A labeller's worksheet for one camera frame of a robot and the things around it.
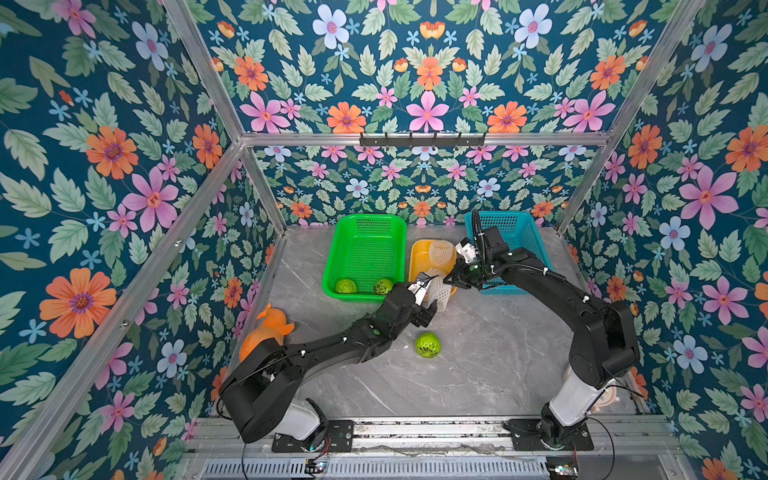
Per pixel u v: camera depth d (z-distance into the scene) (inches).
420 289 27.7
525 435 28.8
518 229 45.2
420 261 42.4
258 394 16.6
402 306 24.5
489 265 25.8
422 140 36.4
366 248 46.8
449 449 28.4
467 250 32.4
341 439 28.9
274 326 34.9
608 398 30.2
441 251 42.1
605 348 18.3
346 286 37.4
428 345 32.3
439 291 32.3
